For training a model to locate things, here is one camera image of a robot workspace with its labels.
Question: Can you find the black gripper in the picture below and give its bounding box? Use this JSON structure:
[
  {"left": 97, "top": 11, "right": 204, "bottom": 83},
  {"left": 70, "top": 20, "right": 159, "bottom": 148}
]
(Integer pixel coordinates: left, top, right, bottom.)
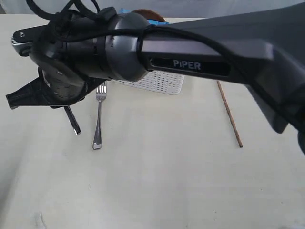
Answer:
[{"left": 6, "top": 68, "right": 105, "bottom": 109}]

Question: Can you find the silver metal table knife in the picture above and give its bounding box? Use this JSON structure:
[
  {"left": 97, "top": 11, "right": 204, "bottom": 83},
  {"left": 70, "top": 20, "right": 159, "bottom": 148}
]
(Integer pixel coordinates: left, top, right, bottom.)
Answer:
[{"left": 64, "top": 106, "right": 81, "bottom": 135}]

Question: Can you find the silver metal fork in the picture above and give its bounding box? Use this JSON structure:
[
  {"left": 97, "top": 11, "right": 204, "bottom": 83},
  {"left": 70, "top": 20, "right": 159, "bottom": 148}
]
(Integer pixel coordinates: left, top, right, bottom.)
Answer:
[{"left": 92, "top": 82, "right": 107, "bottom": 150}]

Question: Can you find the brown wooden chopstick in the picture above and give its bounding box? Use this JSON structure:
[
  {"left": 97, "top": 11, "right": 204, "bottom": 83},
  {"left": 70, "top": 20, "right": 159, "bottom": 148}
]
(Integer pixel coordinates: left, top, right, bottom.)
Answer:
[{"left": 216, "top": 81, "right": 243, "bottom": 148}]

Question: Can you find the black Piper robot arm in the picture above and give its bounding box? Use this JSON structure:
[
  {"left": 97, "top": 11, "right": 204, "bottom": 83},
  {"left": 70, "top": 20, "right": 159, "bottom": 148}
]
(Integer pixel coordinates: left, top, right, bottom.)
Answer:
[{"left": 6, "top": 1, "right": 305, "bottom": 149}]

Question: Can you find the white perforated plastic basket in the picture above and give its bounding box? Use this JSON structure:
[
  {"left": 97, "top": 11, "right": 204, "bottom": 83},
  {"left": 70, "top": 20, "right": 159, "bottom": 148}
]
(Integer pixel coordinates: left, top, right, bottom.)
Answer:
[{"left": 114, "top": 71, "right": 184, "bottom": 95}]

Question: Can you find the blue Lays chips bag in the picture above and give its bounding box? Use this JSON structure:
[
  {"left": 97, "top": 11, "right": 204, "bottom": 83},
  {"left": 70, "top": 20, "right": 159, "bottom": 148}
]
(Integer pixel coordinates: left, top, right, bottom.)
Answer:
[{"left": 119, "top": 8, "right": 169, "bottom": 28}]

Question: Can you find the brown wooden plate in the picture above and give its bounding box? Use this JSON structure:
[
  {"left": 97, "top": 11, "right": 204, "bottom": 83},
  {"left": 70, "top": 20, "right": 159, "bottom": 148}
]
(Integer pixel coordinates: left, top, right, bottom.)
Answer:
[{"left": 132, "top": 9, "right": 165, "bottom": 22}]

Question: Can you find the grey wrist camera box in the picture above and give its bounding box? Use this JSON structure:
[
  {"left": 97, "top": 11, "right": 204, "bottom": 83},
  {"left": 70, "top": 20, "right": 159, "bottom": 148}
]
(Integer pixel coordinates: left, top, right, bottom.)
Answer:
[{"left": 11, "top": 25, "right": 47, "bottom": 57}]

